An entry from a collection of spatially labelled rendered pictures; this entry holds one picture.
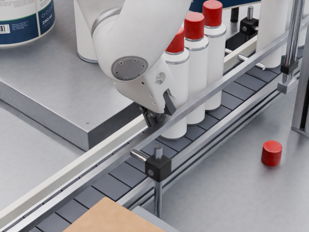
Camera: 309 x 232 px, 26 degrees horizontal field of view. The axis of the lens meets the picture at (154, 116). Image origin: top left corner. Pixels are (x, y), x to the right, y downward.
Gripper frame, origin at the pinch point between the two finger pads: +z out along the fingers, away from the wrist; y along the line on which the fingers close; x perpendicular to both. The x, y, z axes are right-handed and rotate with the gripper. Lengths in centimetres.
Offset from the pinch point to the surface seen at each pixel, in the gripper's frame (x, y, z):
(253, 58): -21.7, -3.9, 5.9
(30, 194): 23.4, 3.7, -5.5
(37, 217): 26.5, -4.4, -11.7
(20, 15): -6.4, 42.0, 2.1
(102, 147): 9.5, 3.3, -0.5
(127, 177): 10.6, -2.1, 2.8
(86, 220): 26.7, -21.2, -28.6
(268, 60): -28.4, -1.7, 14.7
